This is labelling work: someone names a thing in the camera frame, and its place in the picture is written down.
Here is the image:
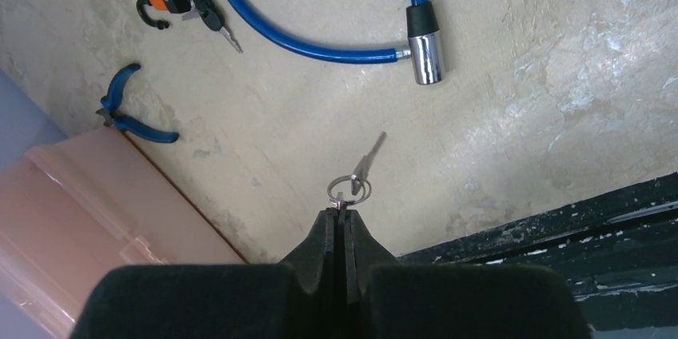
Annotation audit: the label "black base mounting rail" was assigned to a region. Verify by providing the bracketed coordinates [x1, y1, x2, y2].
[401, 174, 677, 338]

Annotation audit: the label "small silver key bunch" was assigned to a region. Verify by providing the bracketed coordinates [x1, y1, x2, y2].
[326, 131, 387, 209]

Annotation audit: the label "pink plastic storage box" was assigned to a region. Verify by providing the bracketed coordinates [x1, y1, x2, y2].
[1, 128, 242, 338]

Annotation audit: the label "blue cable lock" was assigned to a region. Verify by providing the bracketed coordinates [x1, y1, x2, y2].
[226, 0, 445, 86]

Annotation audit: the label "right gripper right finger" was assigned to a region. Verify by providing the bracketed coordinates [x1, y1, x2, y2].
[341, 210, 591, 338]

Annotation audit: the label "blue handled pliers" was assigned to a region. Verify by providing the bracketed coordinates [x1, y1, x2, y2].
[95, 63, 180, 145]

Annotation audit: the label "black-headed key bunch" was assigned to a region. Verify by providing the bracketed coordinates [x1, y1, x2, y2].
[181, 0, 243, 54]

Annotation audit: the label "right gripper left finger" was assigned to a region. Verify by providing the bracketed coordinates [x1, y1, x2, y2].
[71, 209, 338, 338]

